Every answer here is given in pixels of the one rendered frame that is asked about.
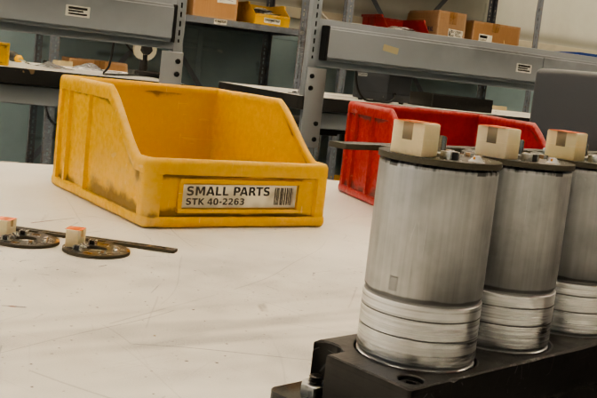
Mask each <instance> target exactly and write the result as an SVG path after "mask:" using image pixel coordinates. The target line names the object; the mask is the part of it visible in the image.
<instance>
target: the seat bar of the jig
mask: <svg viewBox="0 0 597 398"><path fill-rule="evenodd" d="M356 338H357V334H352V335H346V336H341V337H335V338H326V339H320V340H317V341H315V342H314V349H313V357H312V364H311V372H310V374H312V373H319V374H321V375H322V376H323V378H322V380H323V389H322V398H550V397H554V396H556V395H559V394H565V393H567V392H570V391H574V390H577V389H579V388H582V387H586V386H590V385H593V384H597V338H570V337H563V336H558V335H553V334H550V336H549V342H548V344H547V345H548V348H547V351H546V352H543V353H540V354H504V353H498V352H491V351H487V350H482V349H479V348H476V350H475V357H474V367H473V368H472V369H470V370H467V371H463V372H457V373H426V372H418V371H412V370H403V369H398V368H395V367H391V366H388V365H385V364H382V363H379V362H375V361H372V360H371V359H369V358H367V357H365V356H363V355H362V354H360V353H358V352H357V351H356V350H355V345H356Z"/></svg>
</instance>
